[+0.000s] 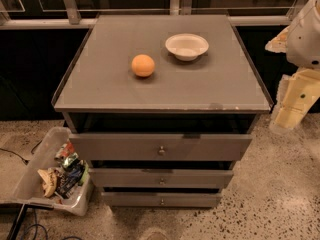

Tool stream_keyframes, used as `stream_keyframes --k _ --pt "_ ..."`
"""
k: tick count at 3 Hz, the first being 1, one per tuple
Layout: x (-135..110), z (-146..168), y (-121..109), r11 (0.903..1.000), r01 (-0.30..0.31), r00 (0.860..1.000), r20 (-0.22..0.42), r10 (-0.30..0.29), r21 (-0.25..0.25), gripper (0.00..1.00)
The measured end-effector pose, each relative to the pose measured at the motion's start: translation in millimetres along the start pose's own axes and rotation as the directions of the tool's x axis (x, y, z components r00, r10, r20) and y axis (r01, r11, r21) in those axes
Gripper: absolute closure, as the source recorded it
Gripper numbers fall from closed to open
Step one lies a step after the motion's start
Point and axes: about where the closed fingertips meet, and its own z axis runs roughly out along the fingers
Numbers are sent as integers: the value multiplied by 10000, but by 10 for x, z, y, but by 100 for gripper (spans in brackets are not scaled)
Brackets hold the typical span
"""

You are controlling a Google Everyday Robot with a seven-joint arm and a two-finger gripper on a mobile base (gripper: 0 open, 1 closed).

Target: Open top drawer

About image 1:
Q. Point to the metal window railing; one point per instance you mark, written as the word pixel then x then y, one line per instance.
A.
pixel 74 12

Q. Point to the dark snack packet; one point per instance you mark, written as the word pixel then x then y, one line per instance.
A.
pixel 68 180

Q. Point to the grey drawer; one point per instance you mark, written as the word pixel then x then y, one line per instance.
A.
pixel 160 147
pixel 144 199
pixel 160 178

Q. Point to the grey drawer cabinet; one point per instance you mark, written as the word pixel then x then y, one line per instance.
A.
pixel 220 92

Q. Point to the grey bottom drawer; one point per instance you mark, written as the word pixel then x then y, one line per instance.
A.
pixel 144 199

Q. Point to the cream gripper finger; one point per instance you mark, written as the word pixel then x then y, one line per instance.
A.
pixel 278 44
pixel 296 94

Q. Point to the tan crumpled bag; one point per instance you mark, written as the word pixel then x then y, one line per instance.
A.
pixel 49 183

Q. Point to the green snack packet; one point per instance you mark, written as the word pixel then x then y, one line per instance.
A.
pixel 69 160

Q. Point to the white paper bowl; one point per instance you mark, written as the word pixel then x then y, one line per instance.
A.
pixel 186 47

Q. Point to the clear plastic bin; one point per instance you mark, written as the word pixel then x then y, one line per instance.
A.
pixel 29 189

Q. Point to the grey top drawer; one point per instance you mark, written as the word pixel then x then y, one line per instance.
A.
pixel 160 147

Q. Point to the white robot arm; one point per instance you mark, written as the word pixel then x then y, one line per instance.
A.
pixel 303 40

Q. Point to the grey middle drawer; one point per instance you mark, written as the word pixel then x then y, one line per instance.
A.
pixel 160 178

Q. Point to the orange fruit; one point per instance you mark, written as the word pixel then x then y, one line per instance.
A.
pixel 143 65

